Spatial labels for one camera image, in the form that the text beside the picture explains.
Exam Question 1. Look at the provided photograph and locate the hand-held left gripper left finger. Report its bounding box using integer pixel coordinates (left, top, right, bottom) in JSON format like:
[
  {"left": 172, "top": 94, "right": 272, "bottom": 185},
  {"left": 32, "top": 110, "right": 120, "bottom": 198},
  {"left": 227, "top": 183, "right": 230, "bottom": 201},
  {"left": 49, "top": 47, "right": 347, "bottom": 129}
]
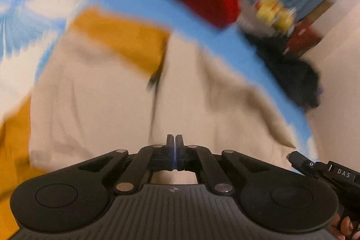
[{"left": 76, "top": 135, "right": 175, "bottom": 195}]

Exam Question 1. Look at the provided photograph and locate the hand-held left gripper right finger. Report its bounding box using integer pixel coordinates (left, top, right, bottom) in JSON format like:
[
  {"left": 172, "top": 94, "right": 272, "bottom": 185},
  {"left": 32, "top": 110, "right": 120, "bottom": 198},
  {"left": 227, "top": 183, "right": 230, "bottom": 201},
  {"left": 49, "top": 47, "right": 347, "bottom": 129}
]
[{"left": 175, "top": 135, "right": 270, "bottom": 195}]

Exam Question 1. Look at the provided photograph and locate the beige and mustard hooded jacket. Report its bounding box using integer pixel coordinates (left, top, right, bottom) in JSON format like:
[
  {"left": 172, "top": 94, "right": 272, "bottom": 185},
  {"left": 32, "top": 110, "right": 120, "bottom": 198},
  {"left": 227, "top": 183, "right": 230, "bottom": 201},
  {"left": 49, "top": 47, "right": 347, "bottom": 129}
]
[{"left": 0, "top": 5, "right": 299, "bottom": 233}]

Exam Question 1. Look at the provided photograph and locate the yellow plush toy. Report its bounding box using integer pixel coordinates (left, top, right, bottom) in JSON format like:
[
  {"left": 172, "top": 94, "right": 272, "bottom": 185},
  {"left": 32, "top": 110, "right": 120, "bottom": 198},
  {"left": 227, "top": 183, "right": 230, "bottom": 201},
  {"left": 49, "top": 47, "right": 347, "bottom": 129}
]
[
  {"left": 274, "top": 7, "right": 296, "bottom": 32},
  {"left": 255, "top": 0, "right": 282, "bottom": 24}
]

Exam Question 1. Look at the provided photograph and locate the person's right hand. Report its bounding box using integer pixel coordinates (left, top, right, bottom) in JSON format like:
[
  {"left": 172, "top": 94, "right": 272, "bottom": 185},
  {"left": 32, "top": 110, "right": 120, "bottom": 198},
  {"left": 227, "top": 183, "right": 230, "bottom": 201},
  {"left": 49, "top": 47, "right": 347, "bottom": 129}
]
[{"left": 330, "top": 215, "right": 354, "bottom": 240}]

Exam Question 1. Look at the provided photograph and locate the dark red plush pillow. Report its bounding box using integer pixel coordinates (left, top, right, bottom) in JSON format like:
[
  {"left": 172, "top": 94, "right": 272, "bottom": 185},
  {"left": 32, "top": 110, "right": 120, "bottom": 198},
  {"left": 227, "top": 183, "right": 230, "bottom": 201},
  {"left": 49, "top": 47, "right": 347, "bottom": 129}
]
[{"left": 284, "top": 22, "right": 322, "bottom": 56}]

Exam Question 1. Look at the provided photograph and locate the pile of black clothes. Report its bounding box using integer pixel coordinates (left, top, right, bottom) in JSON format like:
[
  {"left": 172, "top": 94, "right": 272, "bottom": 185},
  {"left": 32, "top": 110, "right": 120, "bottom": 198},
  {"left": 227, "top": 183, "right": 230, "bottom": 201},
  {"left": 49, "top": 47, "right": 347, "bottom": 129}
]
[{"left": 247, "top": 32, "right": 323, "bottom": 110}]

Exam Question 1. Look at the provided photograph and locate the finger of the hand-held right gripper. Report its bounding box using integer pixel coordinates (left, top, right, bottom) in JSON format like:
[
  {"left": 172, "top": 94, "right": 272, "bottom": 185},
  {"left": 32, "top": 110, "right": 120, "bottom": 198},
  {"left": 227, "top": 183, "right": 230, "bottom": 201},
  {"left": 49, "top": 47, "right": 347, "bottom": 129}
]
[{"left": 287, "top": 151, "right": 320, "bottom": 176}]

